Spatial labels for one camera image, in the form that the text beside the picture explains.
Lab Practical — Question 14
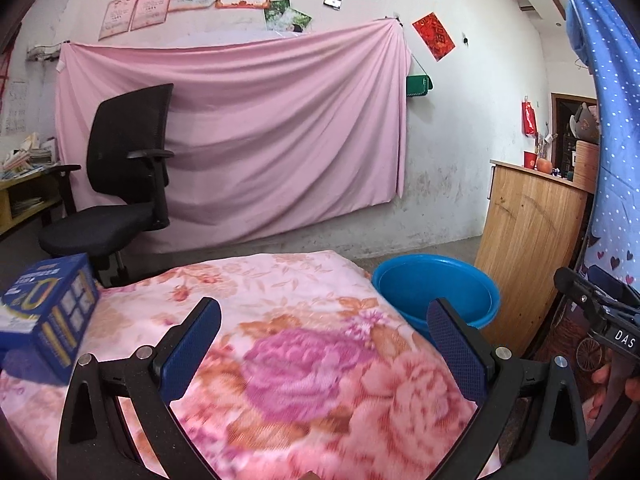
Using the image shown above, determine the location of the red wall ornament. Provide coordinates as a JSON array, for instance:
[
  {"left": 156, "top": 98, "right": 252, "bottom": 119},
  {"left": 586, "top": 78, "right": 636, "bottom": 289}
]
[{"left": 522, "top": 98, "right": 538, "bottom": 136}]

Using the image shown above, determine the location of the blue milk powder box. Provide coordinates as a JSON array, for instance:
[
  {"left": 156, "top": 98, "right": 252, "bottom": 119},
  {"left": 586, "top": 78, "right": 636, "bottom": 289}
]
[{"left": 1, "top": 254, "right": 100, "bottom": 386}]

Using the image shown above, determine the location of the blue plastic basin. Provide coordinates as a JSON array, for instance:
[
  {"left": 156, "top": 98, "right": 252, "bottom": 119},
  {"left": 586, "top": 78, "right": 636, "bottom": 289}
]
[{"left": 372, "top": 254, "right": 501, "bottom": 339}]

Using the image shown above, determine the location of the wooden cabinet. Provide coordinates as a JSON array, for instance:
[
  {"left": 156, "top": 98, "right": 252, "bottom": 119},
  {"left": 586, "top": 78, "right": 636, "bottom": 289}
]
[{"left": 474, "top": 160, "right": 592, "bottom": 356}]

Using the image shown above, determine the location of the pink hanging sheet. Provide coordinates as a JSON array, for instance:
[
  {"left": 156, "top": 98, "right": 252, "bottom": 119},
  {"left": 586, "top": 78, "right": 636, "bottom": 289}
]
[{"left": 55, "top": 18, "right": 411, "bottom": 254}]

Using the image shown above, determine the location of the red paper wall decoration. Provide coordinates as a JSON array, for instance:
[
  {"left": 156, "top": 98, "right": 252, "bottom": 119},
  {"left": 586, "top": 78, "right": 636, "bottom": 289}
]
[{"left": 412, "top": 12, "right": 456, "bottom": 61}]

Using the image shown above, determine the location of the green photo on wall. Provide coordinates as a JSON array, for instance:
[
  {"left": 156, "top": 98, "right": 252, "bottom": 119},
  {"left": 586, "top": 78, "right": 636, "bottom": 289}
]
[{"left": 264, "top": 0, "right": 312, "bottom": 32}]

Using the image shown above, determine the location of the wall calendar sheet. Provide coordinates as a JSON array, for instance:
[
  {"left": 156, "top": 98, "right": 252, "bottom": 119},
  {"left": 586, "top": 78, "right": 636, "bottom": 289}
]
[{"left": 1, "top": 80, "right": 28, "bottom": 136}]

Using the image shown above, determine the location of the person's right hand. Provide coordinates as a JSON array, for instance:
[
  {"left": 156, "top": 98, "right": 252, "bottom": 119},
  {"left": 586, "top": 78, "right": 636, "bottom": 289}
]
[{"left": 581, "top": 361, "right": 640, "bottom": 424}]

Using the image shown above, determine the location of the red tassel wall hanging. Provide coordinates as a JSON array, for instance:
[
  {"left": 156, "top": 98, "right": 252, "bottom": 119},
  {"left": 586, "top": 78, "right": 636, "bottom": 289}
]
[{"left": 0, "top": 44, "right": 13, "bottom": 99}]

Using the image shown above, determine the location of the pink certificate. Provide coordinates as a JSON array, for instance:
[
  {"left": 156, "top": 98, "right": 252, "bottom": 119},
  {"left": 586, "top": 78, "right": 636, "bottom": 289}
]
[
  {"left": 130, "top": 0, "right": 170, "bottom": 30},
  {"left": 99, "top": 0, "right": 138, "bottom": 41}
]

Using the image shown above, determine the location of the red cup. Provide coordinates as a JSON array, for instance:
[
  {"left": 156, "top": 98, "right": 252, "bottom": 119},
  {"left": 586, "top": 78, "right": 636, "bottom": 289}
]
[{"left": 523, "top": 151, "right": 537, "bottom": 169}]

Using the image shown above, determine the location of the pink certificate left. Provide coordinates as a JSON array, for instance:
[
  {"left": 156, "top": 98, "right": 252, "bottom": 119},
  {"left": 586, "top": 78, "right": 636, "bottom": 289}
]
[{"left": 99, "top": 0, "right": 138, "bottom": 41}]

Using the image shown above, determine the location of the stack of books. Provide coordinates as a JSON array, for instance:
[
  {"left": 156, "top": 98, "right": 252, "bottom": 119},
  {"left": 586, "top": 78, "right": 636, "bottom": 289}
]
[{"left": 1, "top": 132, "right": 58, "bottom": 181}]

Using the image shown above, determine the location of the black office chair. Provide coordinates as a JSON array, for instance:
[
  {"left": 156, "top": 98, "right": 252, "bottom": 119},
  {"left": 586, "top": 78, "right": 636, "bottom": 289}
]
[{"left": 38, "top": 84, "right": 174, "bottom": 285}]

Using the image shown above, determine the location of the green wall container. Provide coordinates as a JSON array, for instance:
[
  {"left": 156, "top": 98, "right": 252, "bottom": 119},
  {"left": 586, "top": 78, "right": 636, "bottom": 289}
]
[{"left": 406, "top": 74, "right": 434, "bottom": 98}]

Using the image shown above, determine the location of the blue dotted hanging cloth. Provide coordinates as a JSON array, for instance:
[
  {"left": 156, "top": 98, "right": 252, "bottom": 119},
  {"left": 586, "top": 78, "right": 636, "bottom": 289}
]
[{"left": 567, "top": 0, "right": 639, "bottom": 288}]

